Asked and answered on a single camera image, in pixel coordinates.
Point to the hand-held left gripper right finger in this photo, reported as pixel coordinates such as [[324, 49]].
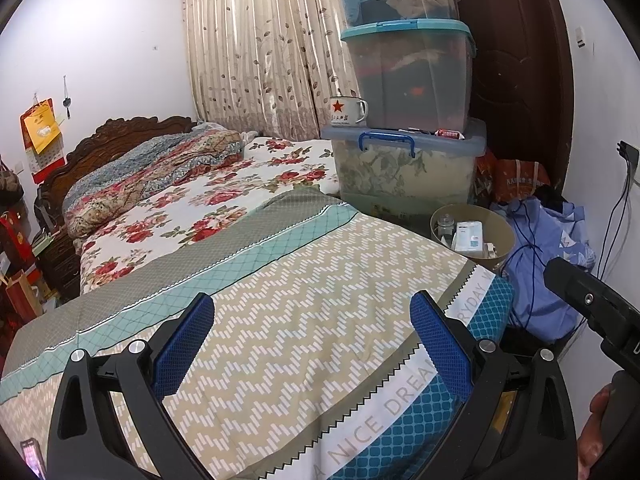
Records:
[[440, 345]]

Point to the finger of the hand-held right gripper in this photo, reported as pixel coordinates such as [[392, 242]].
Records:
[[590, 302]]

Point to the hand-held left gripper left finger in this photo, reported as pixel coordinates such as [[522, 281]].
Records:
[[185, 345]]

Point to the beige trash bin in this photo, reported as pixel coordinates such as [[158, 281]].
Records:
[[502, 241]]

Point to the clear plastic bottle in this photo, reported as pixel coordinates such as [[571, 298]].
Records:
[[444, 226]]

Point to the person's right hand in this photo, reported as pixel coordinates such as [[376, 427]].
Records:
[[597, 412]]

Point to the blue cloth bundle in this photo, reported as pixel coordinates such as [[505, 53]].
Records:
[[540, 270]]

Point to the zigzag patterned blanket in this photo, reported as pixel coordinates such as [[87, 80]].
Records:
[[310, 280]]

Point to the orange plastic bag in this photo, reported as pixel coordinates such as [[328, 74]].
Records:
[[520, 172]]

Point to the dark wooden nightstand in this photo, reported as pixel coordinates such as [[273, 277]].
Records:
[[57, 265]]

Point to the floral bedsheet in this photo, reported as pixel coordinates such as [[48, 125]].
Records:
[[250, 195]]

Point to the orange gift bag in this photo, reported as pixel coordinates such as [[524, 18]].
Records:
[[22, 292]]

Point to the blue lidded storage box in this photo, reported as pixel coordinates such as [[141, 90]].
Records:
[[400, 170]]

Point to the red gift bag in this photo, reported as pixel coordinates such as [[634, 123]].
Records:
[[15, 235]]

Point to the small red packet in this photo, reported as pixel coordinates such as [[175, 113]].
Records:
[[450, 133]]

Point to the carved wooden headboard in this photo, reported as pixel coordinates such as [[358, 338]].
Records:
[[130, 127]]

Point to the brown handbag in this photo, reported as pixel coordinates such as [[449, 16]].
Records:
[[7, 180]]

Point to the white enamel mug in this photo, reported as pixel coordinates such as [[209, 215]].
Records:
[[345, 110]]

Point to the dark brown wooden door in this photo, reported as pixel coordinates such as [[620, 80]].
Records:
[[510, 60]]

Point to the teal lidded storage box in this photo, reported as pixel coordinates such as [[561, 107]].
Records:
[[415, 75]]

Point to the leaf patterned curtain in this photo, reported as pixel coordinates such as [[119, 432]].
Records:
[[260, 45]]

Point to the wall socket with plug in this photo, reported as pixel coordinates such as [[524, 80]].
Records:
[[630, 152]]

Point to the red yellow wall calendar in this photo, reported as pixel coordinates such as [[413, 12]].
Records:
[[42, 130]]

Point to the hanging wall ornament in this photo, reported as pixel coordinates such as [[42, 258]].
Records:
[[65, 102]]

